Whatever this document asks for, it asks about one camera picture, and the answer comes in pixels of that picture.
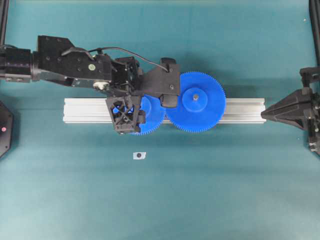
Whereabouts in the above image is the small blue plastic gear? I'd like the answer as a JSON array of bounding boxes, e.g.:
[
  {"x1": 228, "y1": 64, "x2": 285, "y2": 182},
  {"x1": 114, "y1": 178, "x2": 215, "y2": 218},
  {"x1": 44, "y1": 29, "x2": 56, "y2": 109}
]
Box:
[{"x1": 129, "y1": 95, "x2": 166, "y2": 136}]

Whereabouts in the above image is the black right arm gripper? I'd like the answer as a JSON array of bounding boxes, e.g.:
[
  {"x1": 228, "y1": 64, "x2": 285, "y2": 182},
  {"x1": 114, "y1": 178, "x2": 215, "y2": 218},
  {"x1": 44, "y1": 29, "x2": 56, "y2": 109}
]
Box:
[{"x1": 261, "y1": 66, "x2": 320, "y2": 153}]

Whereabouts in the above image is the aluminium extrusion rail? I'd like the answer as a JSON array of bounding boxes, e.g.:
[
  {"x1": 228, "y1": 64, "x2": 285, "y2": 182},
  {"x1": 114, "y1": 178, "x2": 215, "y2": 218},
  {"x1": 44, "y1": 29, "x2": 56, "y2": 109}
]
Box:
[{"x1": 63, "y1": 98, "x2": 266, "y2": 124}]

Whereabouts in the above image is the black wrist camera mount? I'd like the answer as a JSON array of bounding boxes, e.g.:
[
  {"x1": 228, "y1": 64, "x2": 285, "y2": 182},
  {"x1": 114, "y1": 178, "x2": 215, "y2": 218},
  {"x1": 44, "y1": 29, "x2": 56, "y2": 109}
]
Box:
[{"x1": 139, "y1": 57, "x2": 180, "y2": 98}]

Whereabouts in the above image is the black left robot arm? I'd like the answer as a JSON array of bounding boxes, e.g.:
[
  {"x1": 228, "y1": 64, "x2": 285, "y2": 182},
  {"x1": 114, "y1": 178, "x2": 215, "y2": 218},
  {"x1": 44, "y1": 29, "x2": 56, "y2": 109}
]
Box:
[{"x1": 0, "y1": 35, "x2": 146, "y2": 134}]

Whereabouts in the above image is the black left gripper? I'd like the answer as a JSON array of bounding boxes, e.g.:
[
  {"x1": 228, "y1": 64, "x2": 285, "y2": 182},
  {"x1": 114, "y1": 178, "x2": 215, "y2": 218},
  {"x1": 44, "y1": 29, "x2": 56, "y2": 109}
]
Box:
[{"x1": 94, "y1": 53, "x2": 178, "y2": 134}]

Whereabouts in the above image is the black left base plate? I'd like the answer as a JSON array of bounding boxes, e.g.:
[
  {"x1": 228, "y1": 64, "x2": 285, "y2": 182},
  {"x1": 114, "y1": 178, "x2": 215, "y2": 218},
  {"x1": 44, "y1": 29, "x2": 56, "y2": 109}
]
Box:
[{"x1": 0, "y1": 101, "x2": 14, "y2": 159}]

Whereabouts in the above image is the black camera cable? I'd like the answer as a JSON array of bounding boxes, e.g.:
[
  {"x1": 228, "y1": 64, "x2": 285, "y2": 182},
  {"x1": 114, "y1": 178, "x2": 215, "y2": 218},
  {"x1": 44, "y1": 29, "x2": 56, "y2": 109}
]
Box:
[{"x1": 61, "y1": 46, "x2": 171, "y2": 74}]

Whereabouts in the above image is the large blue plastic gear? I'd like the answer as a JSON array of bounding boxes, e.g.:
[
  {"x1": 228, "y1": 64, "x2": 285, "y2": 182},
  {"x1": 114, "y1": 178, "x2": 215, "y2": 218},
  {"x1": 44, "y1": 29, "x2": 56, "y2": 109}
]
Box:
[{"x1": 166, "y1": 71, "x2": 227, "y2": 133}]

